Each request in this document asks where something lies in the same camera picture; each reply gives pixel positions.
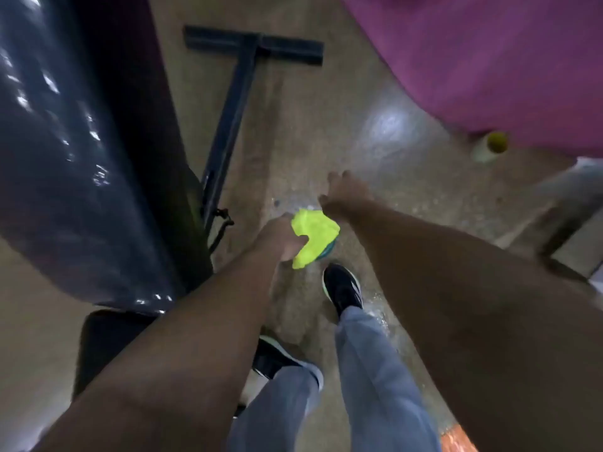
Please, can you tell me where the person's left hand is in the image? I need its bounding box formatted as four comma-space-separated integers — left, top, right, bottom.
256, 213, 310, 264

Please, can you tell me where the person's right hand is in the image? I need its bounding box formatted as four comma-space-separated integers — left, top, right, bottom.
318, 170, 376, 222

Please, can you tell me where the yellow cleaning cloth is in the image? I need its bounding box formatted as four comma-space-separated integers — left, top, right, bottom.
291, 207, 341, 271

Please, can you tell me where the black padded gym bench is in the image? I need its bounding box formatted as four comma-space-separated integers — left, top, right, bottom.
0, 0, 326, 402

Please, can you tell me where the person's left forearm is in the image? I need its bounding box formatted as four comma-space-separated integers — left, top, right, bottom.
30, 239, 283, 452

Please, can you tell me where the person's right forearm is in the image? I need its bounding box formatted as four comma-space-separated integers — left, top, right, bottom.
348, 200, 603, 452

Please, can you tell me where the person's right black shoe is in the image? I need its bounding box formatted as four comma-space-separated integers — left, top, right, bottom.
322, 262, 364, 321

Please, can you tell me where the person's black shoe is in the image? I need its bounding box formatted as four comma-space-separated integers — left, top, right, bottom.
322, 262, 364, 321
251, 335, 303, 380

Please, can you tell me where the person's left black shoe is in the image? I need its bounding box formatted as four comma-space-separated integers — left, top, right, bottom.
251, 335, 303, 380

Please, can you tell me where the person's left grey trouser leg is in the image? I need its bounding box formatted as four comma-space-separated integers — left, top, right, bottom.
225, 362, 326, 452

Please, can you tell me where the person's grey trouser leg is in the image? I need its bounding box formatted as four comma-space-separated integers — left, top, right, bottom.
334, 307, 442, 452
225, 362, 326, 452

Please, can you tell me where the person's right grey trouser leg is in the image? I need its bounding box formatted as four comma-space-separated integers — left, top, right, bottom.
334, 307, 442, 452

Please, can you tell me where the white bottle with yellow cap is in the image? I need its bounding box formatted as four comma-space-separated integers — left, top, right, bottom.
472, 130, 510, 164

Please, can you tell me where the pink exercise mat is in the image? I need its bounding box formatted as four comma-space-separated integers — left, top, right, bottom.
339, 0, 603, 159

